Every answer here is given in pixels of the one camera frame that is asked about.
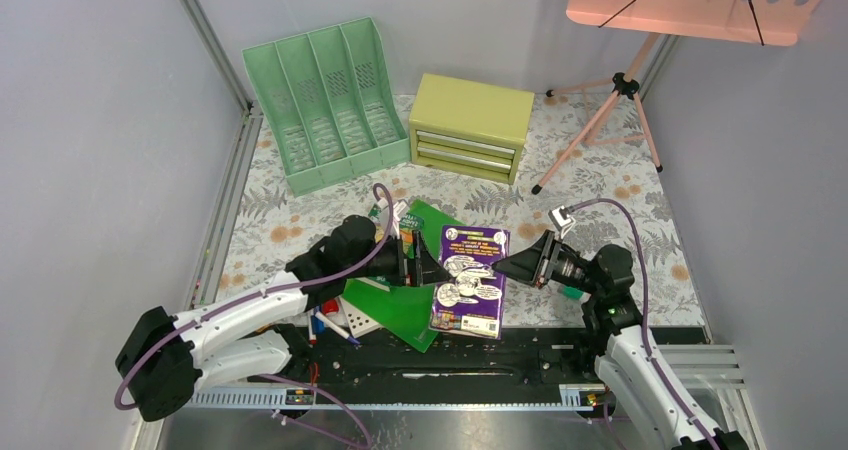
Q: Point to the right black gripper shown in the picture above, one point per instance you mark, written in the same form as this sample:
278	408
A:
534	264

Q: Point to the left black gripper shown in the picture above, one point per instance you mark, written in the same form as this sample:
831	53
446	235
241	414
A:
423	269

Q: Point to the purple cartoon book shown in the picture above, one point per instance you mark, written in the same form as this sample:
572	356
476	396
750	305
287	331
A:
471	302

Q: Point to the green Treehouse book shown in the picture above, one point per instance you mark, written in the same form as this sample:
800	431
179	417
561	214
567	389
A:
407	225

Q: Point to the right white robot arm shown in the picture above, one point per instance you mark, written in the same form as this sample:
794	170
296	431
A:
618	346

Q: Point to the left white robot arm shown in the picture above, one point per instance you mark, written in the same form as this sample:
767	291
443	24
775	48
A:
166	359

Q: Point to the green clip file folder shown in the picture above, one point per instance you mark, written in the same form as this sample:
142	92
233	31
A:
404	311

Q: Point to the green cube block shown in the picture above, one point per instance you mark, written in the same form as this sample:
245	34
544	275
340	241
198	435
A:
574	293

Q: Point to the white perforated board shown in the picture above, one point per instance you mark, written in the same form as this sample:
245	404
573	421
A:
359	324

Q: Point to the red black stamp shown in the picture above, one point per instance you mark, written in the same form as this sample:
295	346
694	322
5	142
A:
330	308

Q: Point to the white blue marker pen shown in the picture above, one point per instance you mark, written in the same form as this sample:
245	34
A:
340	331

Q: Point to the floral table mat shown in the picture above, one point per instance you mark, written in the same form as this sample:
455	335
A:
617	186

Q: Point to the white red marker pen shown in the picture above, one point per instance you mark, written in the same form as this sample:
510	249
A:
311	332

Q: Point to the yellow-green drawer cabinet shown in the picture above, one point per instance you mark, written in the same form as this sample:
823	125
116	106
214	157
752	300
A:
471	128

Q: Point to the mint green file organizer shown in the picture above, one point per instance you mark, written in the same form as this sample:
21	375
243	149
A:
326	95

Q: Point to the pink music stand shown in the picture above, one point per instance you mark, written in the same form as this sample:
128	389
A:
763	22

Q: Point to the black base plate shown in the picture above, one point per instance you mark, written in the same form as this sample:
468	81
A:
524	366

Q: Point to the aluminium rail frame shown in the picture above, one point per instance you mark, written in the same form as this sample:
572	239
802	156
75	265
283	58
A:
216	240

